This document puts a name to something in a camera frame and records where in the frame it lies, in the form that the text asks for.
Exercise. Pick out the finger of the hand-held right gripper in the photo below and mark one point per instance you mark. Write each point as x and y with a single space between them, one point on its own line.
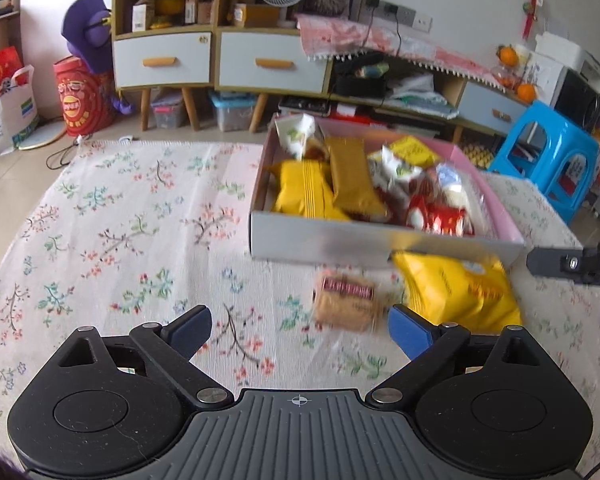
550 262

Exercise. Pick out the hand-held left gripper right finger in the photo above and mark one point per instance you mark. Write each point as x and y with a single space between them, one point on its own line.
407 330

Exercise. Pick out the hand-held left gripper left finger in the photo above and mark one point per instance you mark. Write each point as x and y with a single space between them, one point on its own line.
190 330

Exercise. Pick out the large yellow snack bag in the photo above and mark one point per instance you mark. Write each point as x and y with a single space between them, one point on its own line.
455 285

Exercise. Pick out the clear sandwich cake packet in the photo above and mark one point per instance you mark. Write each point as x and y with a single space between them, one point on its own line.
342 300

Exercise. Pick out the clear white snack packet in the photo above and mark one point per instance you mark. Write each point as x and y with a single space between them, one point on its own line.
475 210

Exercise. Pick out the red white candy packet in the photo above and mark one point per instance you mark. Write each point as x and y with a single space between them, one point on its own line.
440 220

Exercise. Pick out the pink cardboard box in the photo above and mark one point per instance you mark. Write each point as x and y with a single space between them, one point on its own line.
330 245

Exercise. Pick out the white pecan snack packet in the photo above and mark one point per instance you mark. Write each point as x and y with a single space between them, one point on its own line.
397 170
292 135

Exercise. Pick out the golden brown bar packet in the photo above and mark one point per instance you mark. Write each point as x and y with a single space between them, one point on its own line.
350 180

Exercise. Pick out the yellow pleated snack packet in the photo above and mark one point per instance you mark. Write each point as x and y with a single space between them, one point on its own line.
300 190

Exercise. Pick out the small yellow snack packet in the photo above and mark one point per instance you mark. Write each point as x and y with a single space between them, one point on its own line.
412 150

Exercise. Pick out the yellow egg tray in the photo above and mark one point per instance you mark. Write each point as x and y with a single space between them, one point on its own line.
480 155

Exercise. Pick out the blue plastic stool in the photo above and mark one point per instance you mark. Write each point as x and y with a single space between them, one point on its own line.
555 130

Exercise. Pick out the black microwave oven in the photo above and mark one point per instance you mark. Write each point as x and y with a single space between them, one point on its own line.
577 95

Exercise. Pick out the plain orange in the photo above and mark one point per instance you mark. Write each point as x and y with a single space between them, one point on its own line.
526 91

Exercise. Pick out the glass jar of oranges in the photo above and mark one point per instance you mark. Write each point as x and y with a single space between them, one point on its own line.
506 77

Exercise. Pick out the orange with leaves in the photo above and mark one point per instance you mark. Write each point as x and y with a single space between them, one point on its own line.
508 56

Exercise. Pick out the pile of documents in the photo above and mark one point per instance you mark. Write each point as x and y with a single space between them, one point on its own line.
420 95

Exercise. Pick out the grey clear storage bin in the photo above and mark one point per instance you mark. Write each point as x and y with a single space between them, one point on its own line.
167 112

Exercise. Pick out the blue lid storage bin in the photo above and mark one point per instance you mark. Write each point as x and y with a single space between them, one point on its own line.
232 115

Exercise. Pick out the red cardboard box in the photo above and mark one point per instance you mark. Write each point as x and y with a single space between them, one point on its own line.
352 110

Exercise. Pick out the round gold floor base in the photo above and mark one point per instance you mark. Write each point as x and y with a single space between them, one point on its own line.
42 135

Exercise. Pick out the storage bin with keyboard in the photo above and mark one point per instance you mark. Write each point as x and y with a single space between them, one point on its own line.
305 105

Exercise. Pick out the black bag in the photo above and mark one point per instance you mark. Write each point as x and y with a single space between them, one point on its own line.
360 85

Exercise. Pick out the red cylinder bucket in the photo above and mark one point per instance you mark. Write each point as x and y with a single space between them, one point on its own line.
80 100

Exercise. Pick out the short wooden drawer cabinet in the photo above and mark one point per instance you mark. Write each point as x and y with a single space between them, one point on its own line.
240 65

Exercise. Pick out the tall wooden drawer cabinet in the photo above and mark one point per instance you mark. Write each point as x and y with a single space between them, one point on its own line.
130 60

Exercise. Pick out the white shopping bag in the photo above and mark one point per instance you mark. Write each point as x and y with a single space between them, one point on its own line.
5 120

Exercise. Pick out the pink cherry print cloth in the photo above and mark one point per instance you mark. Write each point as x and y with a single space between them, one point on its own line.
330 35

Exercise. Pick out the purple plush toy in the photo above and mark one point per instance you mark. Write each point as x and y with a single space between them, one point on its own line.
87 30

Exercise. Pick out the white carton box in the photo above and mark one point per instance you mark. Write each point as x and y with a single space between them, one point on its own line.
142 15

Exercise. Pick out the brown carton box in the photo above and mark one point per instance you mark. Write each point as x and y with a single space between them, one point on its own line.
197 10

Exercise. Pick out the flat cardboard box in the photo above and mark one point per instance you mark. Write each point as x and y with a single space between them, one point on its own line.
257 16

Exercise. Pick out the yellow round item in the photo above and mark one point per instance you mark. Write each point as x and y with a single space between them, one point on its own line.
169 7

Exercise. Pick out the white wall outlet panel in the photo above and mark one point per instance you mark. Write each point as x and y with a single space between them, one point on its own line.
415 19

